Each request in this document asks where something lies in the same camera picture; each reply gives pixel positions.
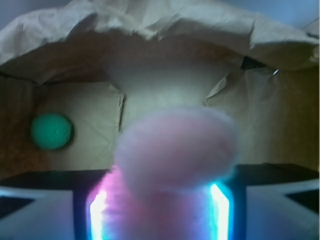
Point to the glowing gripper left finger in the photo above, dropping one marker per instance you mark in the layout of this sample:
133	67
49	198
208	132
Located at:
47	205

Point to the green textured ball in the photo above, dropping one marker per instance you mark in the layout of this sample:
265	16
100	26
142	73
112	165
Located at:
50	131

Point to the pink plush bunny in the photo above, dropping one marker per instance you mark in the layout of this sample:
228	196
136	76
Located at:
164	165

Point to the brown paper bag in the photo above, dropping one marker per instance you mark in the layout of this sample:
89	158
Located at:
103	63

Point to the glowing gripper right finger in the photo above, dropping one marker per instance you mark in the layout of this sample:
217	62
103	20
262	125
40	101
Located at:
269	201

